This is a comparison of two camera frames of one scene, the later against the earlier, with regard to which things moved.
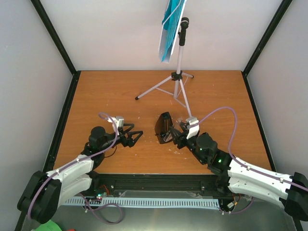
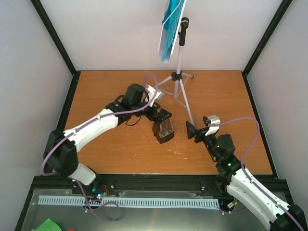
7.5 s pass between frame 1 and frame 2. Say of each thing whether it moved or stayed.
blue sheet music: stayed
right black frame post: stayed
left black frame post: stayed
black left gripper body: moved
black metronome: stayed
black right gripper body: moved
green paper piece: stayed
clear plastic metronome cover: moved
